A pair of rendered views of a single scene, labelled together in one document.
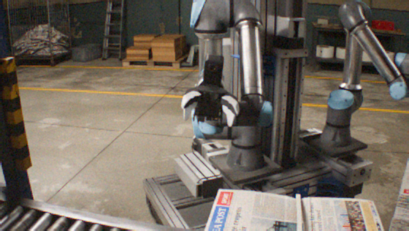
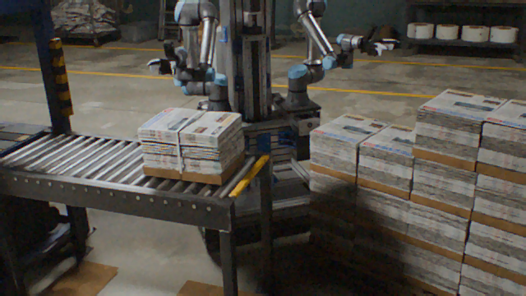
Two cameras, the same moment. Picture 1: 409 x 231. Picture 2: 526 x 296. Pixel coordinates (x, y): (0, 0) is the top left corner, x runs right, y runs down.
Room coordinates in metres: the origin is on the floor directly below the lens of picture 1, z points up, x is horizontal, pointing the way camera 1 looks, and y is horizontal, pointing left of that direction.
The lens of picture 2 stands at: (-1.48, -0.76, 1.77)
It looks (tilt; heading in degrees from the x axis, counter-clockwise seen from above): 23 degrees down; 7
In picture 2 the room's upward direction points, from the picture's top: 1 degrees counter-clockwise
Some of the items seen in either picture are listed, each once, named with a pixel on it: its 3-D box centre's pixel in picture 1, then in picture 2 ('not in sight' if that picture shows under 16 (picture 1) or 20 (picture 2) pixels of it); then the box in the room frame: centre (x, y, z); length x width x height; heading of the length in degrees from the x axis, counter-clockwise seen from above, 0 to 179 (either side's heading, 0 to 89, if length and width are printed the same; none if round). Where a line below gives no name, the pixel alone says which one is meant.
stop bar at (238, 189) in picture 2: not in sight; (251, 175); (0.49, -0.45, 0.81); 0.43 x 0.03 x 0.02; 168
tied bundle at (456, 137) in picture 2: not in sight; (460, 128); (0.77, -1.39, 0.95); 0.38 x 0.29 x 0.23; 147
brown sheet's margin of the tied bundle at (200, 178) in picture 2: not in sight; (217, 164); (0.55, -0.29, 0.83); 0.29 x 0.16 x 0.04; 168
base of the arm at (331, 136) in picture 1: (337, 131); (297, 95); (1.50, -0.59, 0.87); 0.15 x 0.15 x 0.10
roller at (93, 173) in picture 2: not in sight; (110, 163); (0.65, 0.27, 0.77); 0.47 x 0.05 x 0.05; 168
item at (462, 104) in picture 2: not in sight; (463, 104); (0.76, -1.39, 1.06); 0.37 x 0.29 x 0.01; 147
